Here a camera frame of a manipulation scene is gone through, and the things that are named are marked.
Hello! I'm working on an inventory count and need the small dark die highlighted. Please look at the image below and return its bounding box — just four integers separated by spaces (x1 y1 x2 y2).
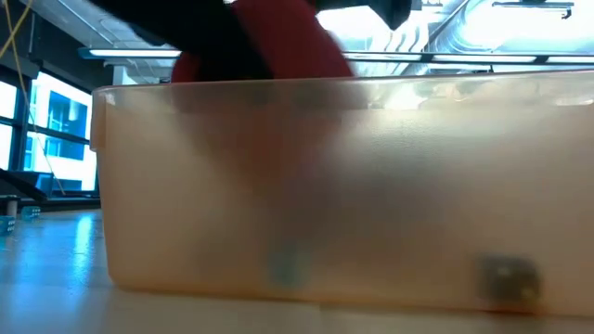
476 253 543 310

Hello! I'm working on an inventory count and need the black aluminium table frame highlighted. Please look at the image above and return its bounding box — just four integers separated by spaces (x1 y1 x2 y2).
0 167 101 212

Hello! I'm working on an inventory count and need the red foam die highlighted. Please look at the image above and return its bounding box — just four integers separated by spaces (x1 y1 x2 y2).
170 0 358 182

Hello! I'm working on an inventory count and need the large bright window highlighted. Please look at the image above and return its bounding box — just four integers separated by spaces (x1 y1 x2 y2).
0 71 98 192

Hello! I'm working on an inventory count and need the orange translucent plastic bin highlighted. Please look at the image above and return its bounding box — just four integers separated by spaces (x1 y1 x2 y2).
90 69 594 319

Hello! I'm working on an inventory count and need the yellow cable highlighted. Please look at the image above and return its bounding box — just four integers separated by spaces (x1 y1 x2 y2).
0 0 67 196

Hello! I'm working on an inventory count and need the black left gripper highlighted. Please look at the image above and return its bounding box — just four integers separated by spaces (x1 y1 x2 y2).
87 0 275 84

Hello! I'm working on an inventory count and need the silver ventilation duct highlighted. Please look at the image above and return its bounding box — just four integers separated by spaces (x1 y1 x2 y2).
424 0 516 55

